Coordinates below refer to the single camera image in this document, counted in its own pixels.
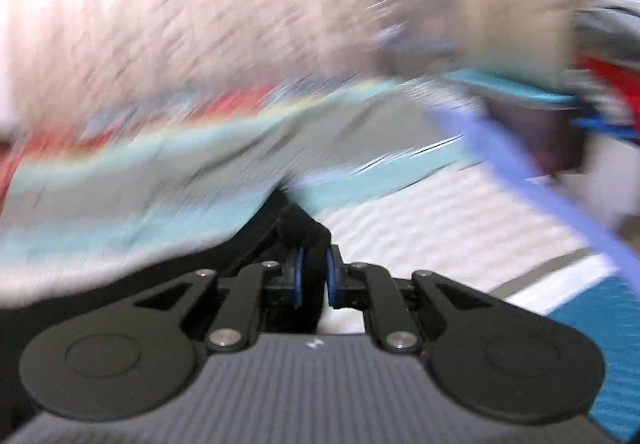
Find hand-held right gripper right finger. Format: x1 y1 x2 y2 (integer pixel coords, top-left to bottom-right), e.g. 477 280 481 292
326 246 493 354

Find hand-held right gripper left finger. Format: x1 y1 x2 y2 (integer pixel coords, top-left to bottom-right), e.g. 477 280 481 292
134 246 305 354

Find black pants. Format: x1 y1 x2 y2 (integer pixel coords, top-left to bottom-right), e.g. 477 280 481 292
0 188 333 430

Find striped teal grey blanket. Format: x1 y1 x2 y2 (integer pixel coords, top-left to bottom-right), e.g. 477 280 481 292
0 74 640 441

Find white textured cloth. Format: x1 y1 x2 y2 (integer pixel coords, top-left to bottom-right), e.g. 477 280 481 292
0 0 451 139

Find grey red cloth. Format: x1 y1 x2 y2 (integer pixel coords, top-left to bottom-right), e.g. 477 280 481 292
565 0 640 145

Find purple strap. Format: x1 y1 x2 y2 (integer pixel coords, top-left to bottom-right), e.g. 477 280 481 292
425 102 640 277

